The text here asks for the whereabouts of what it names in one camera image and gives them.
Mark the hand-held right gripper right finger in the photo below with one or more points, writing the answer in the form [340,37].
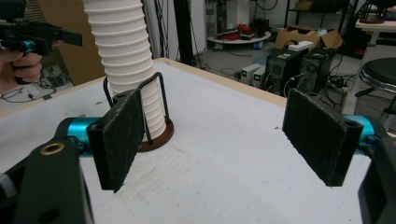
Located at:
[317,137]

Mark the black round stool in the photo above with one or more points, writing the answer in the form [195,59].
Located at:
[378,73]

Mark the white round platform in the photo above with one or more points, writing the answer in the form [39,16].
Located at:
[238,39]

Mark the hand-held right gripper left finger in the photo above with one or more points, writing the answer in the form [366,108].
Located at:
[116,140]

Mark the white side table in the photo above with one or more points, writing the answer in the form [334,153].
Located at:
[373,26]

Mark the open cardboard box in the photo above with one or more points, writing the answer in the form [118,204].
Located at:
[311,36]

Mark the grey slatted panel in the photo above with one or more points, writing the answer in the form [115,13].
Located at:
[32,9]

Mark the stack of white ribbed cups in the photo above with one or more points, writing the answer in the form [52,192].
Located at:
[123,46]

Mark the white flat box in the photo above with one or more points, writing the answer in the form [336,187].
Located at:
[300,46]

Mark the black computer tower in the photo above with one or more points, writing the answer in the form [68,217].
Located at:
[283,70]
[317,68]

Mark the black upright post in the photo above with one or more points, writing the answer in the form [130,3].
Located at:
[183,31]

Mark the brown board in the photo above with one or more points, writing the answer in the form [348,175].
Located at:
[81,53]

